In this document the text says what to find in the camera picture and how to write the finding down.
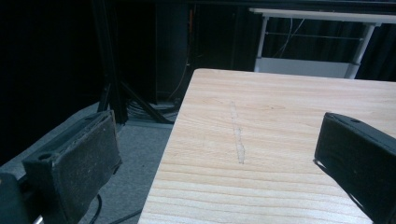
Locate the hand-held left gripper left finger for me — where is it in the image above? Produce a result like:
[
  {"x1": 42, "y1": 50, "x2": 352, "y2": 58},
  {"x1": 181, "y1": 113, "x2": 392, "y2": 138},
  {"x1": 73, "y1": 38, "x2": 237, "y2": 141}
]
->
[{"x1": 21, "y1": 109, "x2": 123, "y2": 224}]

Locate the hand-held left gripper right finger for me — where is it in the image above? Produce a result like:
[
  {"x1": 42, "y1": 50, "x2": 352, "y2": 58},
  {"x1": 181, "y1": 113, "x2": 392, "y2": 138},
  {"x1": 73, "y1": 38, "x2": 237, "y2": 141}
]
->
[{"x1": 313, "y1": 112, "x2": 396, "y2": 224}]

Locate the black metal stand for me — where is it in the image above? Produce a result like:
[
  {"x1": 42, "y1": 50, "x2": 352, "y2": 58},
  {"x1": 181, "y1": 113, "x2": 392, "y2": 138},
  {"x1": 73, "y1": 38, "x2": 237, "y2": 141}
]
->
[{"x1": 91, "y1": 0, "x2": 175, "y2": 125}]

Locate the black floor cable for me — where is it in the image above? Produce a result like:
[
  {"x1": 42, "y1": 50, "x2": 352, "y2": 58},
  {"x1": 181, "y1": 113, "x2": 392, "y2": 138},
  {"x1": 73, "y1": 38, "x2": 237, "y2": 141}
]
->
[{"x1": 88, "y1": 193, "x2": 144, "y2": 224}]

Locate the white metal table frame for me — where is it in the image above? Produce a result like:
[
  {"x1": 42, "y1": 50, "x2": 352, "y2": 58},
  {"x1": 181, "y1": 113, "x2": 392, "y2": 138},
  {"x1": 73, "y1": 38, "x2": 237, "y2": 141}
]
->
[{"x1": 247, "y1": 7, "x2": 396, "y2": 79}]

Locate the white hanging cable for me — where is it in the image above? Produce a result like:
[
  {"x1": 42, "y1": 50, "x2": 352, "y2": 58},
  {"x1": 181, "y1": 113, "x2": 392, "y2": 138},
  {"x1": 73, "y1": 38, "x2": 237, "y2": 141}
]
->
[{"x1": 272, "y1": 18, "x2": 306, "y2": 59}]

